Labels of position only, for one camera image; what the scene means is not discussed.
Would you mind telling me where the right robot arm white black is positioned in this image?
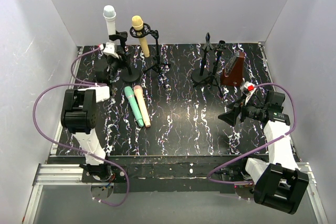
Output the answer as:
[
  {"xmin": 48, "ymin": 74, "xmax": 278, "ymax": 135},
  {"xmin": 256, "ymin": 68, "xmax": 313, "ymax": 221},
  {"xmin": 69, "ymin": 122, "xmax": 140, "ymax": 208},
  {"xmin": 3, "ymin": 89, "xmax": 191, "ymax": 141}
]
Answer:
[{"xmin": 218, "ymin": 91, "xmax": 309, "ymax": 215}]

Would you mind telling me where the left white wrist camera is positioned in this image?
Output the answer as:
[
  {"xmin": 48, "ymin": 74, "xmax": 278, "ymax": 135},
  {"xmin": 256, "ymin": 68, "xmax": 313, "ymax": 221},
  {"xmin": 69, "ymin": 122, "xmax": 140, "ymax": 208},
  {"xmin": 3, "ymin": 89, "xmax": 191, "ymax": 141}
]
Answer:
[{"xmin": 99, "ymin": 42, "xmax": 119, "ymax": 59}]

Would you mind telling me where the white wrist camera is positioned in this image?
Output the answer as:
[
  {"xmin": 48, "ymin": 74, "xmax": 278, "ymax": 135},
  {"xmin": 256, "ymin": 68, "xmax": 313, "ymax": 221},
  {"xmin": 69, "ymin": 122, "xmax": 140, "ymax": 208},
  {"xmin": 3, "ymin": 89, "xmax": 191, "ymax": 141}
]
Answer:
[
  {"xmin": 240, "ymin": 81, "xmax": 256, "ymax": 105},
  {"xmin": 99, "ymin": 42, "xmax": 119, "ymax": 59}
]

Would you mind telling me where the pink microphone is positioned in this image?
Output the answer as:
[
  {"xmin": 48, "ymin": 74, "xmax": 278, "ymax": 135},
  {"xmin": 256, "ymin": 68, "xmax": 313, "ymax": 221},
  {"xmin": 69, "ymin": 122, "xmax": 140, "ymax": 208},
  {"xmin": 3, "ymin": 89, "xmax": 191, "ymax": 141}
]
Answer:
[{"xmin": 133, "ymin": 85, "xmax": 151, "ymax": 127}]

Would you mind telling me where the black tripod clip stand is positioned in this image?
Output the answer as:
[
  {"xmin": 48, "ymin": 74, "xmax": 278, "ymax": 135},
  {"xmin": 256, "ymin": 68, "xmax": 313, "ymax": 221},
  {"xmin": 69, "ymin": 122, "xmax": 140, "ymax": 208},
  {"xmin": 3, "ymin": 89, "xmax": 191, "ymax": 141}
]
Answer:
[{"xmin": 193, "ymin": 40, "xmax": 226, "ymax": 98}]

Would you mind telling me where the white microphone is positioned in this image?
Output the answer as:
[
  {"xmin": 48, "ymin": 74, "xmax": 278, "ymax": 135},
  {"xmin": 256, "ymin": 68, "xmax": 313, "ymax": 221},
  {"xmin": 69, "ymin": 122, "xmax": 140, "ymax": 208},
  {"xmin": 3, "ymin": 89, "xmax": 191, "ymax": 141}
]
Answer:
[{"xmin": 103, "ymin": 5, "xmax": 117, "ymax": 36}]

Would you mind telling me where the large yellow microphone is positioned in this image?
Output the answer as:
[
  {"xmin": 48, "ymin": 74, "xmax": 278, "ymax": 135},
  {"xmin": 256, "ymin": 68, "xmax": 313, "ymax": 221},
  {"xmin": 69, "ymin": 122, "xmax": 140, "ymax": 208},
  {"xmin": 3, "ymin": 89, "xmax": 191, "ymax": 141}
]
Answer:
[{"xmin": 131, "ymin": 15, "xmax": 150, "ymax": 58}]

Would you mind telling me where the brown box in holder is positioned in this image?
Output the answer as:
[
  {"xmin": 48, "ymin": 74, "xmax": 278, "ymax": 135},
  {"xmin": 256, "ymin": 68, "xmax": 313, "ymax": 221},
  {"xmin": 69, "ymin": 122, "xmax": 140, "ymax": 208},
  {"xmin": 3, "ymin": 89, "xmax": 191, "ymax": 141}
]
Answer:
[{"xmin": 220, "ymin": 51, "xmax": 245, "ymax": 87}]

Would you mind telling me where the black round base holder stand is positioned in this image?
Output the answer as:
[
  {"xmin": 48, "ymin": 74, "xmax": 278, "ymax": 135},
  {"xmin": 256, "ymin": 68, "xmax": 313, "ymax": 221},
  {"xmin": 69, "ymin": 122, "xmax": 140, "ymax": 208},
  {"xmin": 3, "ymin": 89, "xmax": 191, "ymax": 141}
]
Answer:
[{"xmin": 109, "ymin": 31, "xmax": 141, "ymax": 84}]

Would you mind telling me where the black tripod shock mount stand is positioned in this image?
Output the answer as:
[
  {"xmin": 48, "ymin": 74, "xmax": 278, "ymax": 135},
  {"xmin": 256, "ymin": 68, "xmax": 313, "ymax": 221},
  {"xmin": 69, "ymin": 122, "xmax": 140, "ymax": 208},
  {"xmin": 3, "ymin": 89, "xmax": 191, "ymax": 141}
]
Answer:
[{"xmin": 130, "ymin": 23, "xmax": 171, "ymax": 89}]

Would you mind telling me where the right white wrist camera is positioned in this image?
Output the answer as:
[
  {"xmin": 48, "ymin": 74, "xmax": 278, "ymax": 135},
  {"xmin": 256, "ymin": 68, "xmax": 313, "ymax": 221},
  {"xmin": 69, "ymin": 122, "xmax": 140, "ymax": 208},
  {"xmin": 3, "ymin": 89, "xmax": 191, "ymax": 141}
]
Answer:
[{"xmin": 240, "ymin": 81, "xmax": 256, "ymax": 105}]

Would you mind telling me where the green microphone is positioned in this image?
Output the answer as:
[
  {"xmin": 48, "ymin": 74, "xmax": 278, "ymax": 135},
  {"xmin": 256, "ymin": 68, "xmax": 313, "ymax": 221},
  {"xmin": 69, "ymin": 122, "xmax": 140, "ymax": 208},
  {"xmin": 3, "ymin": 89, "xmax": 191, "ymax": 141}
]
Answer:
[{"xmin": 124, "ymin": 86, "xmax": 144, "ymax": 127}]

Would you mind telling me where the black front mounting base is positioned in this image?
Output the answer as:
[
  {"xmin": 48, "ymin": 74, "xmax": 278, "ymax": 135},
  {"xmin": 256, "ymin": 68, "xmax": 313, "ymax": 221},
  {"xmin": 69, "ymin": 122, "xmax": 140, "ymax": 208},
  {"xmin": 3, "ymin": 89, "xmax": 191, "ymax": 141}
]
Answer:
[{"xmin": 47, "ymin": 154, "xmax": 300, "ymax": 194}]

